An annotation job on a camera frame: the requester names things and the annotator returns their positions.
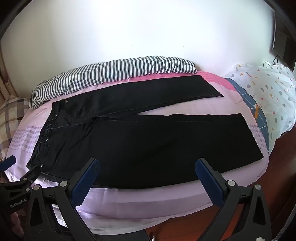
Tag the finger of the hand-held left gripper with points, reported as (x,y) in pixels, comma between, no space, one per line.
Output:
(8,160)
(32,172)

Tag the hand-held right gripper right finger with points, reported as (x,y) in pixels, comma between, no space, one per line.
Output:
(208,183)

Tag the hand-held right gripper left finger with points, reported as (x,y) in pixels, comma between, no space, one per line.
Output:
(85,183)

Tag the black pants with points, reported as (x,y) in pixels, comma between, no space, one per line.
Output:
(138,143)

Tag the beige plaid pillow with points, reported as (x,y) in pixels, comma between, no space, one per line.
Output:
(11,111)

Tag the pink checked bedsheet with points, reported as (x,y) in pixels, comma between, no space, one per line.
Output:
(150,204)

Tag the blue plaid cloth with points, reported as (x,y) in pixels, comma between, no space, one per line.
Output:
(245,92)

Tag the white quilt with coloured shapes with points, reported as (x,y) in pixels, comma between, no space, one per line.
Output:
(272,92)

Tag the grey white striped blanket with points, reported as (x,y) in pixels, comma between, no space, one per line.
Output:
(115,69)

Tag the black wall screen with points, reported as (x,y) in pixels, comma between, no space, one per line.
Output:
(281,44)

